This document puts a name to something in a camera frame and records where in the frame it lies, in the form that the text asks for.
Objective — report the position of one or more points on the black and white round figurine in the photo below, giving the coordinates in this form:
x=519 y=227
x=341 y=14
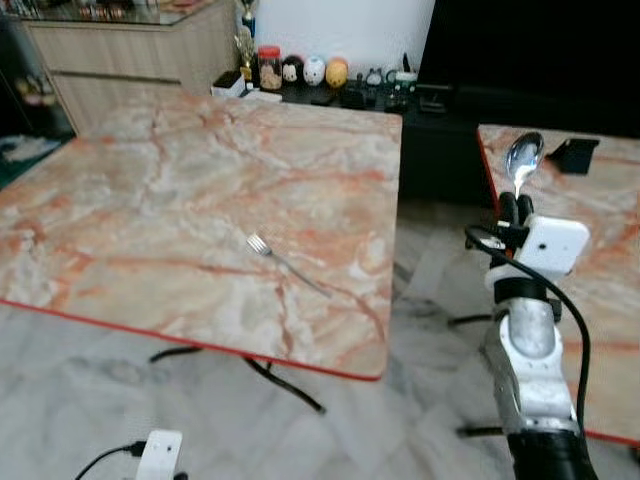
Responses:
x=292 y=70

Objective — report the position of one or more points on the silver metal spoon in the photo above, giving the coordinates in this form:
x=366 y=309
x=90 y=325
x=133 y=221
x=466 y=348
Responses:
x=524 y=155

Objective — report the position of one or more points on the silver metal fork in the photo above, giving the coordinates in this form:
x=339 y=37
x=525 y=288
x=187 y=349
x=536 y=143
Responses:
x=285 y=262

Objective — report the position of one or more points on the small white box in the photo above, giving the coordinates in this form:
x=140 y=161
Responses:
x=229 y=84

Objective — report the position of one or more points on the red lidded snack jar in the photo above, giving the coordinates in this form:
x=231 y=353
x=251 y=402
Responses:
x=269 y=70

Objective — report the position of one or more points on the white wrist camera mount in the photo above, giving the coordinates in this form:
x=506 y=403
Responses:
x=553 y=245
x=160 y=455

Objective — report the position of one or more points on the gold trophy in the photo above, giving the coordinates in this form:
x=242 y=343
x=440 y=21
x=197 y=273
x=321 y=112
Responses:
x=245 y=45

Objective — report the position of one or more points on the black curved table leg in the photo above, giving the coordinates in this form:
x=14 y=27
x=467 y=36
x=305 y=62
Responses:
x=172 y=352
x=290 y=388

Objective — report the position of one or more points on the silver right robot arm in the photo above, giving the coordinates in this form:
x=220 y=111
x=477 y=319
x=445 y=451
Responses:
x=532 y=360

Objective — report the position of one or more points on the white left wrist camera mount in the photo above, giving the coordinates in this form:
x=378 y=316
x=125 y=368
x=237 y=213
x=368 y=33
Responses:
x=160 y=455

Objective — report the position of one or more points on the black angled stand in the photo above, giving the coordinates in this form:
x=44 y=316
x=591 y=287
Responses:
x=573 y=155

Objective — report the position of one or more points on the light wooden cabinet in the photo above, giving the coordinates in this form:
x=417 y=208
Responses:
x=130 y=60

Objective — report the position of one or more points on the green mug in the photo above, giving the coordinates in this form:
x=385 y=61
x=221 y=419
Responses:
x=404 y=82

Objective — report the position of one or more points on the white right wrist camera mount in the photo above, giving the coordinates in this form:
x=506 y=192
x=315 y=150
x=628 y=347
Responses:
x=553 y=245

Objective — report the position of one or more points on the yellow round figurine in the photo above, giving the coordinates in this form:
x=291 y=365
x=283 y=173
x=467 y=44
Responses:
x=337 y=73

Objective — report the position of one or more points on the small grey figurine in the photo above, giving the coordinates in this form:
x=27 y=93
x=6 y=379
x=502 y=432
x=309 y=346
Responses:
x=374 y=77

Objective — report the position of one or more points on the black television screen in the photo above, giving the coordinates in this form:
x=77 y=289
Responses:
x=530 y=45

